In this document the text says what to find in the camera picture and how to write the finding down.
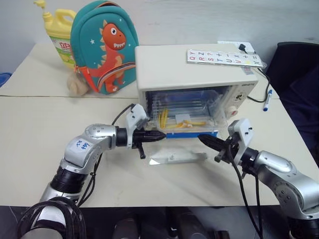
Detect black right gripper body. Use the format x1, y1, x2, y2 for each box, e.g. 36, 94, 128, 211
214, 138, 238, 165

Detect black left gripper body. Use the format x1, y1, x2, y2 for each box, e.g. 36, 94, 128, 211
132, 130, 150, 160

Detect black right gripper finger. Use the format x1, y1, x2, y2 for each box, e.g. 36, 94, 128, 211
198, 134, 229, 148
199, 136, 225, 152

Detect glass toaster oven door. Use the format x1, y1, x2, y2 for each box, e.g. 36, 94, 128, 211
147, 128, 220, 167

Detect clear food container blue lid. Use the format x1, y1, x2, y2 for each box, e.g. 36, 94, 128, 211
151, 91, 226, 140

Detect yellow food strips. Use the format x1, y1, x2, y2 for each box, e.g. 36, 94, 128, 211
175, 120, 207, 128
160, 108, 169, 128

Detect white red oven knob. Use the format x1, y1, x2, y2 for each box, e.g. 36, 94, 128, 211
228, 106, 241, 119

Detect white toaster oven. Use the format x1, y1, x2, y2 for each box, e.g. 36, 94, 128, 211
134, 44, 259, 130

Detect blue white marker pen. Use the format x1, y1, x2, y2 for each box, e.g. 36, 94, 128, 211
262, 89, 274, 112

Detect letter sticker sheet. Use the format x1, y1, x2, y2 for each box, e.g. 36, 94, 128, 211
186, 48, 266, 69

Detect beige fluffy pom-pom charm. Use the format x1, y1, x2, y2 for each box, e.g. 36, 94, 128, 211
66, 72, 90, 96

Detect teal dinosaur backpack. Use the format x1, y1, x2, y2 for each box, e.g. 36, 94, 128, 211
70, 0, 140, 95

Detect white power strip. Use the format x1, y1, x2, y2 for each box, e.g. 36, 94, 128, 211
216, 40, 256, 54

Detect black coiled rounded shape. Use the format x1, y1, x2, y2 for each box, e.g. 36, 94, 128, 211
16, 196, 87, 239

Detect black office chair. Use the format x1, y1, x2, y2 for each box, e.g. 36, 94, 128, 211
265, 41, 319, 100

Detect yellow detergent pump bottle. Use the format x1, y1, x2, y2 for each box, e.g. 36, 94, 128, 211
33, 0, 78, 70

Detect blue fabric item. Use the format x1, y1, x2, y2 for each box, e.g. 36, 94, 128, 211
0, 71, 12, 88

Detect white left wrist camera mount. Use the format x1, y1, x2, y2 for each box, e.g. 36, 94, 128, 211
124, 104, 150, 150

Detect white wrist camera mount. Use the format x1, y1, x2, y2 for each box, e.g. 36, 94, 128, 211
227, 119, 255, 160
124, 104, 150, 150

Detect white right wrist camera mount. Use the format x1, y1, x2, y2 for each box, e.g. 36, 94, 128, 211
227, 119, 255, 160

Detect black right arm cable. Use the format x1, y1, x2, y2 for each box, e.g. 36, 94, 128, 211
228, 145, 264, 239

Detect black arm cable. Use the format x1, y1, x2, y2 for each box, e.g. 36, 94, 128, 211
76, 104, 137, 207
228, 145, 264, 239

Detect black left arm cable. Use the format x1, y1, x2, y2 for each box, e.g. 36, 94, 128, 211
76, 104, 137, 207

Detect black oven power cable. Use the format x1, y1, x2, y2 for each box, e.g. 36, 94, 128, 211
246, 67, 273, 103

